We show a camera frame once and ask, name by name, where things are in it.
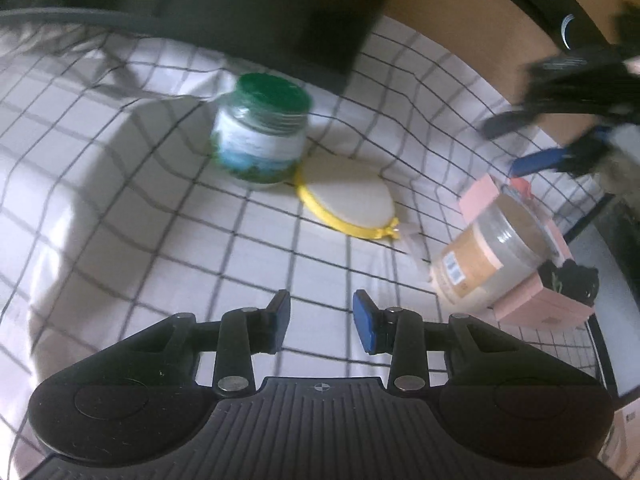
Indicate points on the green lid jar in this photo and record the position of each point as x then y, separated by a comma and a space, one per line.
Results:
260, 135

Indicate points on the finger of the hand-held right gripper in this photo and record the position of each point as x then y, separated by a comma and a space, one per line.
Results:
505, 124
542, 160

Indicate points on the yellow rimmed white pouch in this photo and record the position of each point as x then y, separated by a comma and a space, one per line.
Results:
345, 195

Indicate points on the clear jar with tan label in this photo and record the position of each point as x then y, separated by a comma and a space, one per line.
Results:
487, 255

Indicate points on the white checked bedsheet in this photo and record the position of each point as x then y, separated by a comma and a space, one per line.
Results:
150, 200

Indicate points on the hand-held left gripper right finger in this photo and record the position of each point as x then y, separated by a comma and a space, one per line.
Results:
365, 322

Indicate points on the black panel with white rings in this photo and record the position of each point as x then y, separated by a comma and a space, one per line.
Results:
550, 0

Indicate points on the brown cardboard box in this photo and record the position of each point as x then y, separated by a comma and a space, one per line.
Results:
625, 440

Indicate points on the brown wooden board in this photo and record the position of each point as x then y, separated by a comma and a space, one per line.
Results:
450, 30

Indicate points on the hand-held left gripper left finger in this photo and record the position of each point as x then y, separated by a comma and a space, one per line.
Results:
278, 322

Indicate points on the large black box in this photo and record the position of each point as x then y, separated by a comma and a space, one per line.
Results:
250, 5

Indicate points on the pink cardboard box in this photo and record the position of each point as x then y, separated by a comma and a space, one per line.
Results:
540, 305

